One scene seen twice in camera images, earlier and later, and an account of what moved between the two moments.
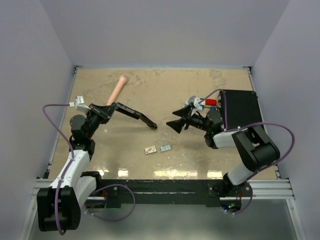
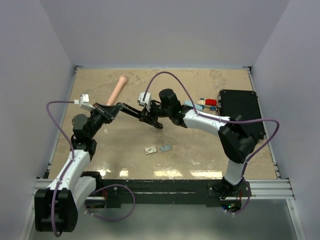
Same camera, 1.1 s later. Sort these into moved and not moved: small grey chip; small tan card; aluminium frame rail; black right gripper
Moved: black right gripper
Not moved: aluminium frame rail; small grey chip; small tan card
